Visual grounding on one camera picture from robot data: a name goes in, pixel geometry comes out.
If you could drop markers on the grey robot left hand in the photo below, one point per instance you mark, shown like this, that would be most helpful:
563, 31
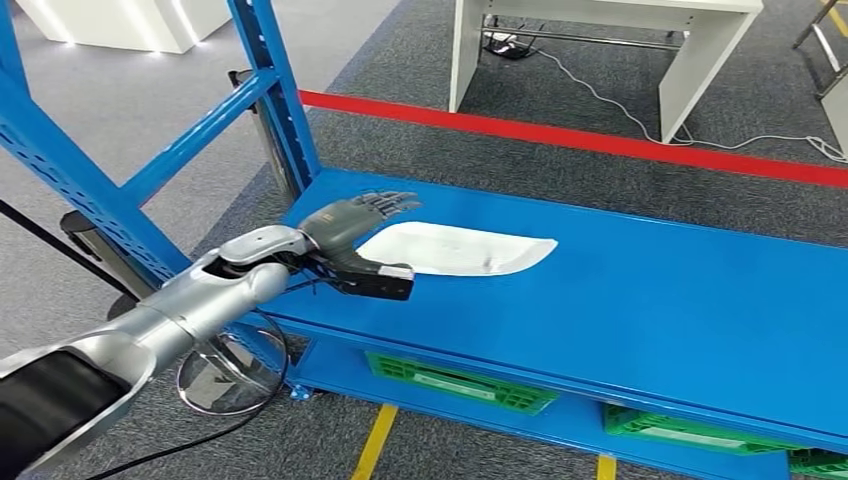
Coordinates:
341, 228

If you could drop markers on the white curved panel part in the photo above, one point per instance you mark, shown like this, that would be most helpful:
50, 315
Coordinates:
464, 252

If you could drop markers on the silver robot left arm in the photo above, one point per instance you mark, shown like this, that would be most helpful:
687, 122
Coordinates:
199, 305

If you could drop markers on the blue metal shelf rack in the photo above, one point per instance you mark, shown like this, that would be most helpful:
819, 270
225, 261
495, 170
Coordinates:
629, 311

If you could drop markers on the long red barrier belt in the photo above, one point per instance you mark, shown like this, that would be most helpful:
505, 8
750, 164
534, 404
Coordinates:
530, 131

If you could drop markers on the black power strip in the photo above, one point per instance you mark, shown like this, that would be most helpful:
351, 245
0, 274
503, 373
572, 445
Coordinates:
507, 48

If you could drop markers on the white lit counter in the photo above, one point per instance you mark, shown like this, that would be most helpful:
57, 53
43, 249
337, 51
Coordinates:
132, 23

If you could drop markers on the white desk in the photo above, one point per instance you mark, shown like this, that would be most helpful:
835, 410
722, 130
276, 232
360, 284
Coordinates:
702, 66

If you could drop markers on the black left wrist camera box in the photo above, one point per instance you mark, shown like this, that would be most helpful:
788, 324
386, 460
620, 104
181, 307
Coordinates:
378, 288

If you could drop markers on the chrome stanchion post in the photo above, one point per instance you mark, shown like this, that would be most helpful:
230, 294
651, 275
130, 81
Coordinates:
275, 152
232, 384

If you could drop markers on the metal frame table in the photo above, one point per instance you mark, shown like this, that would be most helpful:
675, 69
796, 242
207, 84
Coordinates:
840, 112

